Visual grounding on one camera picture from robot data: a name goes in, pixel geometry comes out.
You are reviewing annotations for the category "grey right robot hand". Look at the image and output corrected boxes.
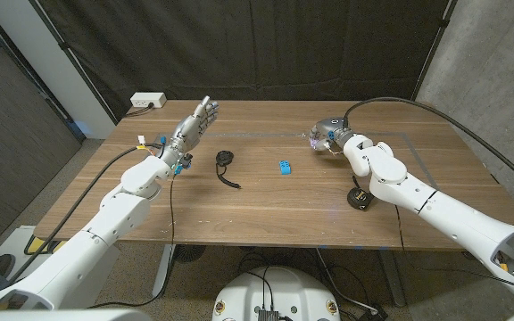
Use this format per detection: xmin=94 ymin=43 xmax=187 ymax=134
xmin=308 ymin=116 xmax=356 ymax=153

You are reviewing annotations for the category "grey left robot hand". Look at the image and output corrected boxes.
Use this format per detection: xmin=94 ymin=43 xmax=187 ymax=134
xmin=162 ymin=95 xmax=220 ymax=166

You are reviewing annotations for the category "white power outlet strip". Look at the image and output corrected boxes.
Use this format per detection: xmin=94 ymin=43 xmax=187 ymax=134
xmin=129 ymin=92 xmax=168 ymax=109

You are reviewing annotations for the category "black tape measure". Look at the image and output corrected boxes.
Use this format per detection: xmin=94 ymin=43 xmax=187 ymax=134
xmin=346 ymin=174 xmax=374 ymax=211

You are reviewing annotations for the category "black backdrop curtain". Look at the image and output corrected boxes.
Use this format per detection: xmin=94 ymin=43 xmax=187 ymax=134
xmin=29 ymin=0 xmax=459 ymax=124

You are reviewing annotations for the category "black round floor fan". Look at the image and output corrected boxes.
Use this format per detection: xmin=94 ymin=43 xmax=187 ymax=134
xmin=172 ymin=243 xmax=207 ymax=264

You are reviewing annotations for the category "black backdrop stand pole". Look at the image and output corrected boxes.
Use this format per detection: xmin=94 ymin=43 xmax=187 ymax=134
xmin=410 ymin=0 xmax=459 ymax=103
xmin=28 ymin=0 xmax=120 ymax=125

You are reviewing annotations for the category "grey table leg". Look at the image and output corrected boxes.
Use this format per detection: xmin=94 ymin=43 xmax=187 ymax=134
xmin=377 ymin=249 xmax=408 ymax=308
xmin=152 ymin=243 xmax=177 ymax=299

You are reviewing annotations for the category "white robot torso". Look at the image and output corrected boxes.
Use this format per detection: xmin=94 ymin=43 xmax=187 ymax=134
xmin=211 ymin=266 xmax=342 ymax=321

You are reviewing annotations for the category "black power adapter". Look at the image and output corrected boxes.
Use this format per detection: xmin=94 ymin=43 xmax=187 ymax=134
xmin=358 ymin=304 xmax=390 ymax=321

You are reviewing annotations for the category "black stopwatch with cord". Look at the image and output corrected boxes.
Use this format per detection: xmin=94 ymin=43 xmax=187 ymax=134
xmin=214 ymin=150 xmax=242 ymax=190

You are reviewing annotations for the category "thin black left wrist cable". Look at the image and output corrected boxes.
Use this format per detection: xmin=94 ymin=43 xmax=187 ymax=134
xmin=87 ymin=173 xmax=176 ymax=309

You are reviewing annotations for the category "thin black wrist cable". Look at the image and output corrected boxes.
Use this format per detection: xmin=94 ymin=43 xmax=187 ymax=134
xmin=87 ymin=173 xmax=176 ymax=309
xmin=393 ymin=203 xmax=514 ymax=299

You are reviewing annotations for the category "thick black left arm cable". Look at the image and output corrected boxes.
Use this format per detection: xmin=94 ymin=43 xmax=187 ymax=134
xmin=9 ymin=142 xmax=164 ymax=284

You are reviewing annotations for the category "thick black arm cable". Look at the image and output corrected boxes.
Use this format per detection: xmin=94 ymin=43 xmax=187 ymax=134
xmin=9 ymin=142 xmax=164 ymax=284
xmin=343 ymin=96 xmax=514 ymax=196

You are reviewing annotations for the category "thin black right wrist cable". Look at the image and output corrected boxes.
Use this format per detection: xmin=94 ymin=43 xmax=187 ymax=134
xmin=393 ymin=203 xmax=514 ymax=299

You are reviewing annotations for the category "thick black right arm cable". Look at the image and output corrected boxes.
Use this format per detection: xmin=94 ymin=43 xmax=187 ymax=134
xmin=343 ymin=96 xmax=514 ymax=196

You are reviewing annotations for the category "grey floor cable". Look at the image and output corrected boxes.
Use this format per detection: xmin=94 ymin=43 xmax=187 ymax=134
xmin=315 ymin=247 xmax=377 ymax=312

